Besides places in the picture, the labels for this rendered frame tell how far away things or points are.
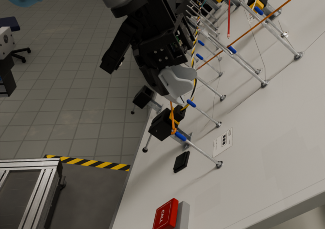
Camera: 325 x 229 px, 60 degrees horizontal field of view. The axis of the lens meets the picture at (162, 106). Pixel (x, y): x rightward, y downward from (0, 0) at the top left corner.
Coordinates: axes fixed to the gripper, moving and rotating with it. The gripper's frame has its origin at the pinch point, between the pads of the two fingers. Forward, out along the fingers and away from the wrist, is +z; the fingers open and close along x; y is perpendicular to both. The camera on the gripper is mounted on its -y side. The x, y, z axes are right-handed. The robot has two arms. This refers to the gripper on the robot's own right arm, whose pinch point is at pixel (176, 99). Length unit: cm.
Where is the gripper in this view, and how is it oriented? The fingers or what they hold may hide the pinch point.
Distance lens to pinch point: 53.4
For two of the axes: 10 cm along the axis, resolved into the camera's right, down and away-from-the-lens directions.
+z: 4.6, 7.3, 5.0
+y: 8.5, -2.1, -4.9
